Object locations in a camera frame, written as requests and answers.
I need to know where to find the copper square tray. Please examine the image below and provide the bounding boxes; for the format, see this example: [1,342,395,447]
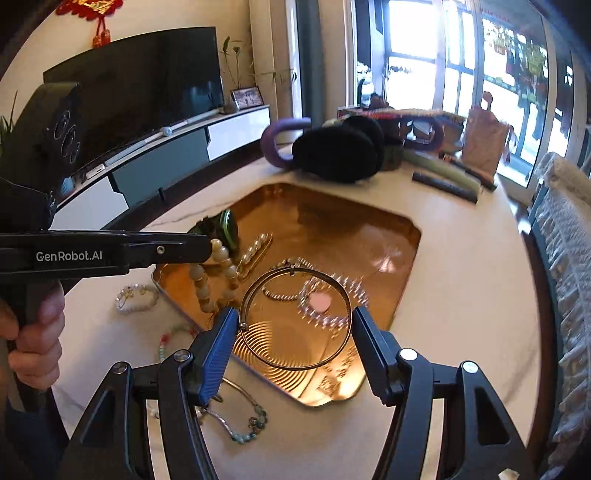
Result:
[151,182,422,408]

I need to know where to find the small photo frame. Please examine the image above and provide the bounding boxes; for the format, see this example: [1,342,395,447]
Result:
[231,86,265,110]

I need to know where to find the silver bangle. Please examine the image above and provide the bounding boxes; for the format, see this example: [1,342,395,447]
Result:
[238,265,354,371]

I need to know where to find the sofa with quilted cover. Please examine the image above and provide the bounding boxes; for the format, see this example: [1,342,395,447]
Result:
[526,152,591,480]

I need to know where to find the dark green wrist watch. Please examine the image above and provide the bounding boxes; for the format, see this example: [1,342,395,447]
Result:
[191,209,241,247]

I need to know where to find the pearl hair clip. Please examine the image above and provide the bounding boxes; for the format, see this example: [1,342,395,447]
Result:
[235,233,274,280]

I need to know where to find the bamboo plant in vase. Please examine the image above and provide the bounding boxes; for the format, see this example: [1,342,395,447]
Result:
[219,37,296,115]

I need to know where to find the hanging potted plant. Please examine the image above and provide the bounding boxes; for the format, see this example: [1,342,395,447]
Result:
[489,23,522,54]
[522,41,550,79]

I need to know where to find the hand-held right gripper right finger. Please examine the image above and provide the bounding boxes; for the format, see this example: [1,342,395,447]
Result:
[352,305,525,480]

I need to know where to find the red knot wall decoration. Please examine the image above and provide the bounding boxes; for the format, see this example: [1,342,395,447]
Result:
[55,0,125,49]

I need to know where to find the pink green bead bracelet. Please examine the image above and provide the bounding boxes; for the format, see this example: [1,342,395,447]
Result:
[157,323,199,370]

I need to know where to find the teal curtain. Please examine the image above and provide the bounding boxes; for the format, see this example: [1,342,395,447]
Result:
[295,0,324,123]

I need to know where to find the black flat television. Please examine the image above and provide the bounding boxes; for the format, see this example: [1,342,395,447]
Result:
[43,26,225,160]

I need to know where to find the round dark container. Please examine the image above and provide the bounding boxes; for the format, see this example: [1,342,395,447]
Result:
[413,117,464,153]

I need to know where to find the thin chain turquoise bead necklace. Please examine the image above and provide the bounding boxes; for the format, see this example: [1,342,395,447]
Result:
[194,376,269,445]

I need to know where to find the person's left hand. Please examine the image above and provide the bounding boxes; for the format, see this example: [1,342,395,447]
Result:
[0,281,65,393]

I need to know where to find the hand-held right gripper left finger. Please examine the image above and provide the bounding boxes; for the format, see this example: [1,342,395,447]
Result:
[69,307,241,480]

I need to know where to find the thin silver chain bracelet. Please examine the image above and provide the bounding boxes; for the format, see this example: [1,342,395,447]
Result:
[261,258,324,303]

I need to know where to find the beige large bead bracelet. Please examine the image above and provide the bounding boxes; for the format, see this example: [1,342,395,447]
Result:
[188,237,241,315]

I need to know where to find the clear crystal bead bracelet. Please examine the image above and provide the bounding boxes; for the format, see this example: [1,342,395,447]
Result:
[298,272,370,328]

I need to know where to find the white and teal television cabinet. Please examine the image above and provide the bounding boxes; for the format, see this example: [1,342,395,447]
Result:
[51,105,272,232]

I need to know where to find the dark slim stick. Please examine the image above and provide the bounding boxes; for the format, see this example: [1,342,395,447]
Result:
[450,159,498,192]

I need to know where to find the black bag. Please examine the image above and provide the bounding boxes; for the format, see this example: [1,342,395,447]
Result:
[292,115,386,183]

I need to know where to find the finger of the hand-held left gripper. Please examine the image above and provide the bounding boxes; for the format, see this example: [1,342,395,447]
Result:
[121,232,212,271]

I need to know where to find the white long stick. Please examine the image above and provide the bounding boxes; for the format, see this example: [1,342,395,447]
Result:
[104,108,218,167]

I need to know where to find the white standing air conditioner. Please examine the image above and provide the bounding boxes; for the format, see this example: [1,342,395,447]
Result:
[270,0,301,121]

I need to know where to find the white bead bracelet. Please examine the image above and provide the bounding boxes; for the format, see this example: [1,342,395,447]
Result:
[115,283,160,317]

